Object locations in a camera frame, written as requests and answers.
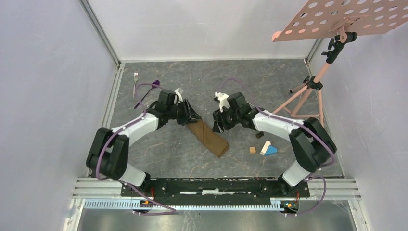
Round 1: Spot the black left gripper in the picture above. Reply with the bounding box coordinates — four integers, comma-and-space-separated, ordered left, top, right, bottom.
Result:
166, 98, 201, 126

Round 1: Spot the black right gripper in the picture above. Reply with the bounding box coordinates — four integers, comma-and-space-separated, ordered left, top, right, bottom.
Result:
212, 104, 240, 134

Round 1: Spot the brown cloth napkin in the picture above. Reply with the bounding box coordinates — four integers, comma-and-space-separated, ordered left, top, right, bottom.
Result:
187, 120, 229, 157

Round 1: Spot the purple metallic spoon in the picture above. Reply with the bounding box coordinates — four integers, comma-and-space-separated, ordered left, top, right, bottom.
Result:
133, 79, 161, 109

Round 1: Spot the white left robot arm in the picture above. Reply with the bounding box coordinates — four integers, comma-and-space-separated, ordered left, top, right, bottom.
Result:
86, 89, 202, 196

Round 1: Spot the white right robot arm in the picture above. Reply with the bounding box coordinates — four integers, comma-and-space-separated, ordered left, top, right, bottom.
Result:
212, 92, 337, 196

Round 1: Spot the small tan wooden cube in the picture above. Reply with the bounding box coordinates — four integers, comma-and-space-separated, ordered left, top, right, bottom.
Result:
249, 147, 257, 154

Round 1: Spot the cream wooden block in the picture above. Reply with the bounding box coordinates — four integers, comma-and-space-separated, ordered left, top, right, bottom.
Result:
260, 141, 271, 156

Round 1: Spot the blue wooden triangle block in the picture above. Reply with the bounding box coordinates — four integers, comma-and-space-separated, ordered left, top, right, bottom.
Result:
264, 145, 278, 156

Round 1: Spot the silver fork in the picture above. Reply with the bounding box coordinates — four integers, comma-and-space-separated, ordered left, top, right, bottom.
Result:
132, 72, 139, 97

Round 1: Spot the pink music stand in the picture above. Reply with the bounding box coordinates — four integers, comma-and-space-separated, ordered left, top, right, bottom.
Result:
271, 0, 408, 122

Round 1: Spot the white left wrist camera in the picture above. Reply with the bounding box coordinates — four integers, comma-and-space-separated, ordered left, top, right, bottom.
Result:
174, 88, 183, 104

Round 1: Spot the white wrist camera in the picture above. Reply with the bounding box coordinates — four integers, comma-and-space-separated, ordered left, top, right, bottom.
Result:
174, 88, 183, 104
214, 92, 230, 112

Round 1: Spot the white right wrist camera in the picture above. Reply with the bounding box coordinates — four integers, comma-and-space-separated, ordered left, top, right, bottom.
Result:
214, 92, 230, 112

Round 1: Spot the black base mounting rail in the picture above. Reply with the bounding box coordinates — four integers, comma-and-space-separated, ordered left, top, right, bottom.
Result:
139, 177, 310, 206

